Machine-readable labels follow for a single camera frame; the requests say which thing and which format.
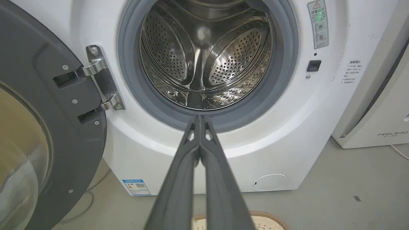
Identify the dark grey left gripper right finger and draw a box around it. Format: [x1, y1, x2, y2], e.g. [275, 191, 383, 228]
[200, 116, 256, 230]

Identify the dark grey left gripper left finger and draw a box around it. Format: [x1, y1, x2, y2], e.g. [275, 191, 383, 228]
[143, 116, 201, 230]

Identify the stainless steel washing machine drum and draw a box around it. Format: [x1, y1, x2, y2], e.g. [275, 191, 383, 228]
[139, 0, 273, 111]

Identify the grey washing machine door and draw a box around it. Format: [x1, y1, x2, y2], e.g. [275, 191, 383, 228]
[0, 0, 107, 230]

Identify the blue energy label sticker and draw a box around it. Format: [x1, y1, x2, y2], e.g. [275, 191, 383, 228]
[122, 179, 151, 196]

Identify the woven laundry basket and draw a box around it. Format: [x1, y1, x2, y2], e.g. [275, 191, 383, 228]
[192, 211, 290, 230]

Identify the white front-load washing machine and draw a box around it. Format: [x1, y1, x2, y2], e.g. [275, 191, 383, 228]
[13, 0, 400, 196]

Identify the grey rubber door gasket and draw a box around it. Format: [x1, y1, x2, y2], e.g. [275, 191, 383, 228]
[118, 0, 299, 133]

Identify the chrome door hinge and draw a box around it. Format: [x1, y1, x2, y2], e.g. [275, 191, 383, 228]
[75, 45, 125, 111]

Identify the white Feelbird appliance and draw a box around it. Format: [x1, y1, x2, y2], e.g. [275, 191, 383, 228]
[331, 0, 409, 149]

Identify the warning sticker label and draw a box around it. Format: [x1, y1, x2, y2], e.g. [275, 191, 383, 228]
[307, 0, 329, 50]

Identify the grey floor cable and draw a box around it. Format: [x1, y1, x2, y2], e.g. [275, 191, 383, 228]
[58, 169, 112, 224]

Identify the white power cable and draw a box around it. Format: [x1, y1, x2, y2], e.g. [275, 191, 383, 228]
[390, 144, 409, 161]

